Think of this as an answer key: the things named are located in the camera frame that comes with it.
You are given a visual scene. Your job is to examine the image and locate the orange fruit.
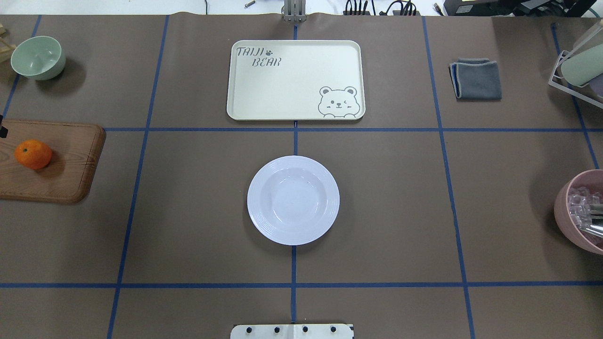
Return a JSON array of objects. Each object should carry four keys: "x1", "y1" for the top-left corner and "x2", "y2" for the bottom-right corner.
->
[{"x1": 14, "y1": 139, "x2": 53, "y2": 171}]

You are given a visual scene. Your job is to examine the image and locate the cream bear tray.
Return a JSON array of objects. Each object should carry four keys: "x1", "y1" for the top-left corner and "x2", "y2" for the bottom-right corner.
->
[{"x1": 226, "y1": 40, "x2": 366, "y2": 121}]

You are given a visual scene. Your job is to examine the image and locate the wooden grain serving tray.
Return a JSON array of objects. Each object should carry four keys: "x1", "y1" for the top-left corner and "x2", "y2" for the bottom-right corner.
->
[{"x1": 0, "y1": 119, "x2": 106, "y2": 204}]

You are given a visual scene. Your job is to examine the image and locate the white round plate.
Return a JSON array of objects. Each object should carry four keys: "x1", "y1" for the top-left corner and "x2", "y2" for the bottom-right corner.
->
[{"x1": 247, "y1": 156, "x2": 340, "y2": 245}]

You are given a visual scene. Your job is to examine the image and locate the folded grey cloth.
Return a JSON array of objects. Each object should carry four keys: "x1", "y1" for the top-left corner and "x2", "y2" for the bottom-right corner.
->
[{"x1": 449, "y1": 58, "x2": 502, "y2": 101}]

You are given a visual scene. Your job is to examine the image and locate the clear ice cubes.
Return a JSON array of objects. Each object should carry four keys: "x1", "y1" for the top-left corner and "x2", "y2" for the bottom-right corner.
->
[{"x1": 567, "y1": 186, "x2": 603, "y2": 233}]

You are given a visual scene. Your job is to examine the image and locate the light green bowl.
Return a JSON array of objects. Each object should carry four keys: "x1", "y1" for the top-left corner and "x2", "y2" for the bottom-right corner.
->
[{"x1": 10, "y1": 36, "x2": 66, "y2": 81}]

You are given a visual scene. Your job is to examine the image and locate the pink bowl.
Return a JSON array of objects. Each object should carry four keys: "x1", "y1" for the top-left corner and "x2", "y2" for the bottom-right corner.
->
[{"x1": 554, "y1": 169, "x2": 603, "y2": 255}]

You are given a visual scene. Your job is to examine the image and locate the metal scoop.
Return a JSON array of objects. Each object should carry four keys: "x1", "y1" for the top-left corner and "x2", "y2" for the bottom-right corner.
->
[{"x1": 577, "y1": 204, "x2": 603, "y2": 238}]

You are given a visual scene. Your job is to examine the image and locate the green cup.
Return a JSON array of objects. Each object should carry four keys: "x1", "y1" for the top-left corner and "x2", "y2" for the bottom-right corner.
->
[{"x1": 561, "y1": 44, "x2": 603, "y2": 86}]

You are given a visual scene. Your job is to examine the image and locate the wooden mug rack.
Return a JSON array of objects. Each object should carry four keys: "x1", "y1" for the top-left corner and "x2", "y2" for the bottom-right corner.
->
[{"x1": 0, "y1": 24, "x2": 16, "y2": 63}]

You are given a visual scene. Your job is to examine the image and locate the aluminium frame post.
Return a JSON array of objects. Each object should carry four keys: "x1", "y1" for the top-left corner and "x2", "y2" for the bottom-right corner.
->
[{"x1": 281, "y1": 0, "x2": 307, "y2": 24}]

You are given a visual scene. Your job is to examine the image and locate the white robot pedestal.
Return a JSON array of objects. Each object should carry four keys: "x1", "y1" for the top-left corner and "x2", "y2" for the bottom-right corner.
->
[{"x1": 230, "y1": 323, "x2": 355, "y2": 339}]

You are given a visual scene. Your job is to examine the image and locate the white wire cup rack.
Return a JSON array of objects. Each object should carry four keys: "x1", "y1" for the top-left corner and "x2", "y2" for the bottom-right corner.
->
[{"x1": 548, "y1": 18, "x2": 603, "y2": 109}]

